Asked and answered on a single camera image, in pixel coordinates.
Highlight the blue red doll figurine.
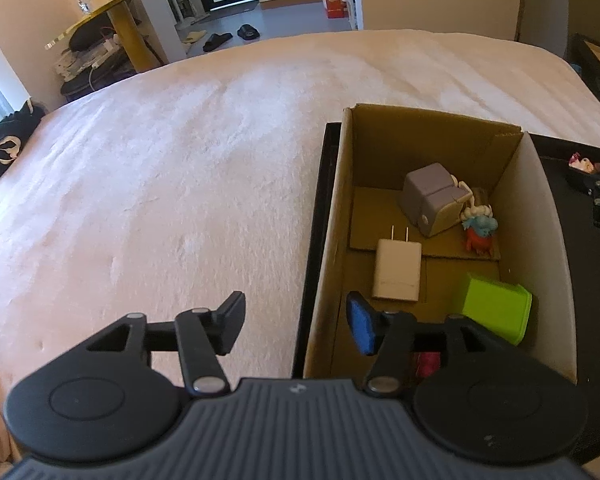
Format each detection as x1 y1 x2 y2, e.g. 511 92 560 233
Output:
460 188 498 257

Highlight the brown hair doll figurine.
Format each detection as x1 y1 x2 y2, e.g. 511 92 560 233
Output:
568 153 600 174

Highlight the red small toy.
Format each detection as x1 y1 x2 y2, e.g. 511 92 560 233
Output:
414 352 441 379

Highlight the white power adapter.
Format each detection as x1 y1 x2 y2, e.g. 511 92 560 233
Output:
372 226 422 302

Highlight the black tray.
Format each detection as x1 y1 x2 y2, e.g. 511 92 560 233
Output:
292 124 600 463

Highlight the black framed floor box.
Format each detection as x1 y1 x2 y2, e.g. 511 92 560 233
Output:
569 32 600 126

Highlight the green box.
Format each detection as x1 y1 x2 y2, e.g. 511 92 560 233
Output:
456 273 533 346

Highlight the brown cardboard box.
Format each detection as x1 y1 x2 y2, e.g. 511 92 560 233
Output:
304 104 578 379

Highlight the purple beige toy block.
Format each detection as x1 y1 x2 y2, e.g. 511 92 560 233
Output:
399 162 472 237

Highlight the white fluffy bed blanket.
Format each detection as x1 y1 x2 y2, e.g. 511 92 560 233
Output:
0 29 600 408

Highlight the black ghost-face mask garment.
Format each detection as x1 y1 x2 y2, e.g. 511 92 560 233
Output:
0 100 46 179

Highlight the round yellow side table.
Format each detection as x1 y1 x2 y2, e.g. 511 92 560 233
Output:
45 0 186 73

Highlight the left black slipper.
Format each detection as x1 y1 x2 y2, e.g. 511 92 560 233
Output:
202 32 233 53

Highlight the black slipper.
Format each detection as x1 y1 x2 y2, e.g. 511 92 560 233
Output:
202 32 233 53
237 24 260 41

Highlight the black stool with clutter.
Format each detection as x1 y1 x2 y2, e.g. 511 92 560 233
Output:
55 24 136 103

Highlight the right black slipper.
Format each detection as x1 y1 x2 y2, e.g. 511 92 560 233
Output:
237 24 260 41

